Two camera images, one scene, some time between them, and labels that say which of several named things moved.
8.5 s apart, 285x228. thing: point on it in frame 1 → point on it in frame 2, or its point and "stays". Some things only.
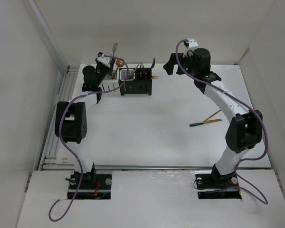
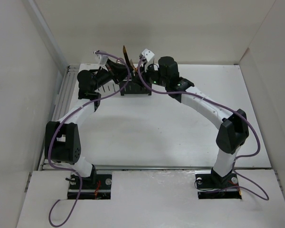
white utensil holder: x=110 y=82 stays
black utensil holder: x=142 y=84 stays
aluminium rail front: x=175 y=166 stays
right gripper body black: x=186 y=63 → x=154 y=77
